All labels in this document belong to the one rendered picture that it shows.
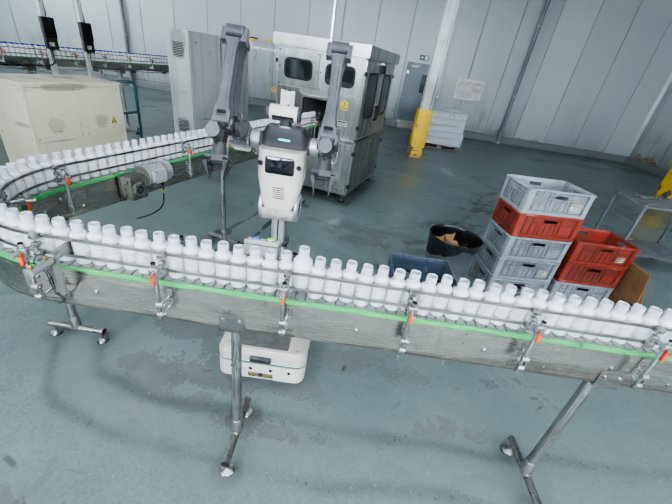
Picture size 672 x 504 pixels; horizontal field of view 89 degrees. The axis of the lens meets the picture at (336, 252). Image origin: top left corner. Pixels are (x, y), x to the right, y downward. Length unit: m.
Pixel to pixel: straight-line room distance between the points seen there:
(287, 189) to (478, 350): 1.13
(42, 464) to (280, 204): 1.63
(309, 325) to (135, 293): 0.67
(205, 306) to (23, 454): 1.25
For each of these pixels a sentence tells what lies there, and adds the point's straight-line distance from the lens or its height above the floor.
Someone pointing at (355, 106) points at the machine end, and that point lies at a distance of 4.69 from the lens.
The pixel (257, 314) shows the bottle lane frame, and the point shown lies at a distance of 1.35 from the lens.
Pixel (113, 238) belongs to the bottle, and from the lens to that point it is 1.45.
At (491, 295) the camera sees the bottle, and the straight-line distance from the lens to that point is 1.36.
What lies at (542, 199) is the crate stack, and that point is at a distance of 3.34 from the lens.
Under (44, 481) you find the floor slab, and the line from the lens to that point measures 2.23.
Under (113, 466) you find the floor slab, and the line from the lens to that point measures 2.15.
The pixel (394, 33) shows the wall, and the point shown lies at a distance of 13.12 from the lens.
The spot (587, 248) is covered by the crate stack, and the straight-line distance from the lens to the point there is 3.90.
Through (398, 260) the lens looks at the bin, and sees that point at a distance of 1.84.
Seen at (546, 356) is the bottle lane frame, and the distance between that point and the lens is 1.58.
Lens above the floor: 1.78
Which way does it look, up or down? 29 degrees down
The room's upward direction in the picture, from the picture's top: 9 degrees clockwise
